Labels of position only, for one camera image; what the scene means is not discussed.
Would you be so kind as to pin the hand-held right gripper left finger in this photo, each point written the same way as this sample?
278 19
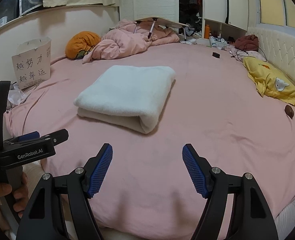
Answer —
100 175

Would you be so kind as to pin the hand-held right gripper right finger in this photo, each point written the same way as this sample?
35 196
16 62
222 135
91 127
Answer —
195 172

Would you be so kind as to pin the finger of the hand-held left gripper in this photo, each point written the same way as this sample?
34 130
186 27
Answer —
58 136
28 136

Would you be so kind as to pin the white knit cardigan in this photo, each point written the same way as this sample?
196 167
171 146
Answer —
127 92

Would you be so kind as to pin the person's left hand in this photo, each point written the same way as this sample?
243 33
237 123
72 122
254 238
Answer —
22 195

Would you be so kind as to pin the person's left leg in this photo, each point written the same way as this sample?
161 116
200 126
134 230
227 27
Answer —
35 171

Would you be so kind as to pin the person's leg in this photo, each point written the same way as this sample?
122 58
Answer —
293 215
35 171

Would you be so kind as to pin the crumpled white plastic bag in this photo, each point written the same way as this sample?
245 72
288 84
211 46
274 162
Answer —
17 95

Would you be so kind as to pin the pink bed sheet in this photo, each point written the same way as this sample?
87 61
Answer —
187 110

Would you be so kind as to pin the white paper bag with writing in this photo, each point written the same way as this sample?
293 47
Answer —
32 67

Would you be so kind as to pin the orange pillow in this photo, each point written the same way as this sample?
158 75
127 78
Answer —
81 43

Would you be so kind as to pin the person's right leg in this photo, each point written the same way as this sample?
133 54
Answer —
293 215

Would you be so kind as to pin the small brown ball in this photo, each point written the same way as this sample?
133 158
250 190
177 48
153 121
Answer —
289 111

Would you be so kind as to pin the pink duvet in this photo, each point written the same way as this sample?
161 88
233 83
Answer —
127 42

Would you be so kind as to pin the yellow pillow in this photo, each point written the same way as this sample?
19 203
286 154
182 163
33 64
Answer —
272 82

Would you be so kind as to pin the small black box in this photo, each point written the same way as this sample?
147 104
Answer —
216 55

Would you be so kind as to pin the cluster of toiletry bottles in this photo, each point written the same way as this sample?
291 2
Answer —
217 41

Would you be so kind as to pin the maroon cloth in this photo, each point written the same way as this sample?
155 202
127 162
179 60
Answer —
247 42

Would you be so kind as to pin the orange bottle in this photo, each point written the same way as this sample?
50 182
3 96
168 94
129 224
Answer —
207 32

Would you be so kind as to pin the white padded headboard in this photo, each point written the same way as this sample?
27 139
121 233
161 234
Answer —
282 50

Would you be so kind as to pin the folding bed table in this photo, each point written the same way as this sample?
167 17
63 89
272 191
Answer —
167 22

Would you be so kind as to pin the white louvered door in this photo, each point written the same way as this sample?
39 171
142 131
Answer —
150 0

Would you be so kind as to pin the white wardrobe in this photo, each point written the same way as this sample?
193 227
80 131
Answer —
237 2

